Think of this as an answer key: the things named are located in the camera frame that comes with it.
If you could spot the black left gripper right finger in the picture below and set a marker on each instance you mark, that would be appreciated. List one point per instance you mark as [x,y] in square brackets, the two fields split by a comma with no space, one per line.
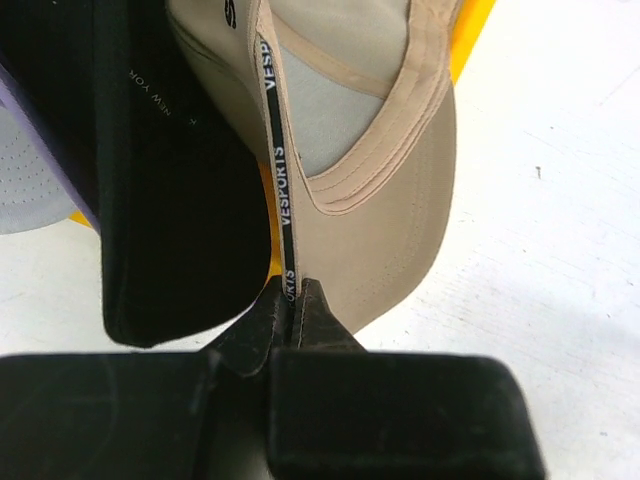
[337,411]

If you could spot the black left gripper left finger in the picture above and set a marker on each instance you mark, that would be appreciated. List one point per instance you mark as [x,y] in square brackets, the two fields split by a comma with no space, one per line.
[162,415]

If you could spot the black baseball cap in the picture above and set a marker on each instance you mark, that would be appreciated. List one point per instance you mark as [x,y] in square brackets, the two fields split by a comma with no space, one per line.
[177,198]

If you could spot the purple baseball cap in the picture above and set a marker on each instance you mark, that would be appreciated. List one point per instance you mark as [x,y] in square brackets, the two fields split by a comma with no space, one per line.
[46,177]

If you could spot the beige baseball cap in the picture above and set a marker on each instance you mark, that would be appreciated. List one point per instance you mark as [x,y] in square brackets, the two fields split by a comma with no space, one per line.
[351,106]

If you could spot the yellow plastic bin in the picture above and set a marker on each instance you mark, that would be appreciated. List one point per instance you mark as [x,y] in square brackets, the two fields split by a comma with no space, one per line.
[468,26]

